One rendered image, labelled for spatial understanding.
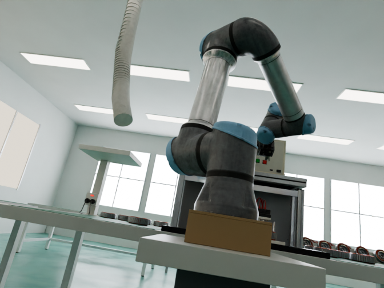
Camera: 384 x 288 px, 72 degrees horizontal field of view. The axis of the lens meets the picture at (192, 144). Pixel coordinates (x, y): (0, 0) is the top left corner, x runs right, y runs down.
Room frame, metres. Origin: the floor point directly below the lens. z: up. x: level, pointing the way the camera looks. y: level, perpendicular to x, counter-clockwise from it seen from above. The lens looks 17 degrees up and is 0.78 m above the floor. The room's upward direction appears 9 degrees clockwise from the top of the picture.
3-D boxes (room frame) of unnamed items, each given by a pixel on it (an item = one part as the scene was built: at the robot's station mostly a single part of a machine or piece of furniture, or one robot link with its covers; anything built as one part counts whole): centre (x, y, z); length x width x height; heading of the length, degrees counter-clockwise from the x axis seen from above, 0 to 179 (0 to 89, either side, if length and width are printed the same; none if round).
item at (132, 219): (1.50, 0.22, 0.77); 0.11 x 0.11 x 0.04
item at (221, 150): (0.65, -0.10, 0.98); 0.13 x 0.12 x 0.14; 44
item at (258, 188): (1.38, -0.28, 1.03); 0.62 x 0.01 x 0.03; 84
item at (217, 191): (0.64, -0.11, 0.86); 0.15 x 0.15 x 0.10
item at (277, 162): (1.60, -0.32, 1.22); 0.44 x 0.39 x 0.20; 84
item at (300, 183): (1.60, -0.31, 1.09); 0.68 x 0.44 x 0.05; 84
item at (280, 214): (1.54, -0.30, 0.92); 0.66 x 0.01 x 0.30; 84
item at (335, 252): (1.38, -0.74, 0.77); 0.11 x 0.11 x 0.04
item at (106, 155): (1.95, 0.57, 0.98); 0.37 x 0.35 x 0.46; 84
